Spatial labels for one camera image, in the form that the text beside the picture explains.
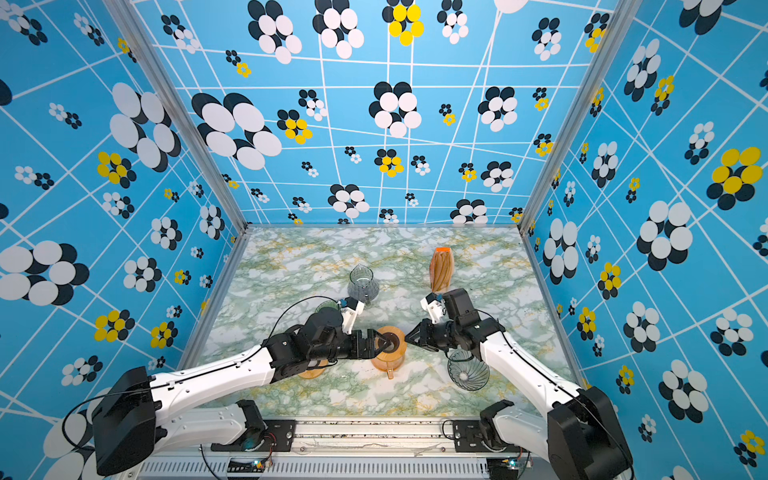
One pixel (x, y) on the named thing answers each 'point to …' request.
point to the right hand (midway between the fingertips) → (410, 340)
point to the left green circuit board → (246, 465)
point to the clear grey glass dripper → (466, 371)
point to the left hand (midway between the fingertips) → (384, 344)
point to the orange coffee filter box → (442, 270)
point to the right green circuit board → (503, 466)
